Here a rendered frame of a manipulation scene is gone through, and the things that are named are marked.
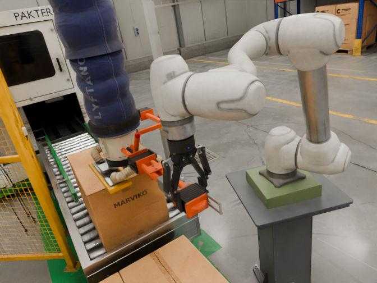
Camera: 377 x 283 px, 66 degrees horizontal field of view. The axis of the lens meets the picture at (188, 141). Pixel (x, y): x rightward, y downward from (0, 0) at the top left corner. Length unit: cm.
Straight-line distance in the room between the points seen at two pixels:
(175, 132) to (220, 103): 18
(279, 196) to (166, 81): 98
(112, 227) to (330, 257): 151
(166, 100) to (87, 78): 57
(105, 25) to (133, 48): 954
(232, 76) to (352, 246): 203
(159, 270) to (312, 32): 125
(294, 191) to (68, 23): 122
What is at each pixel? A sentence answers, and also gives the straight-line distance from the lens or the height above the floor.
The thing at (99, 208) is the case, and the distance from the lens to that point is 160.
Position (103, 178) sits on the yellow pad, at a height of 108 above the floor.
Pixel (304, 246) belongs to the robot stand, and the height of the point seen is 39.
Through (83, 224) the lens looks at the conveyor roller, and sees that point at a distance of 211.
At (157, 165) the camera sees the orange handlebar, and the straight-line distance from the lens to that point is 108.
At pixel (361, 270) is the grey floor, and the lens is 235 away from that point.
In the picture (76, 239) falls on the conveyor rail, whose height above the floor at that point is 59.
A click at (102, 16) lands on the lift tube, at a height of 172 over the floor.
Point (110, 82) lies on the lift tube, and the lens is 120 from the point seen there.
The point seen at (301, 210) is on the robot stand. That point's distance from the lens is 153.
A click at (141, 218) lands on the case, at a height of 68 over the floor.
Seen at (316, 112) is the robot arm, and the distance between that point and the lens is 128.
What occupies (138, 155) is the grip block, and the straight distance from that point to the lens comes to 118.
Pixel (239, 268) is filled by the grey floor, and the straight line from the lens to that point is 227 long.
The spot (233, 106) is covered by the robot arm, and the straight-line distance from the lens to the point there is 61.
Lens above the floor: 170
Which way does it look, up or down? 24 degrees down
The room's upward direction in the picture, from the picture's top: 10 degrees counter-clockwise
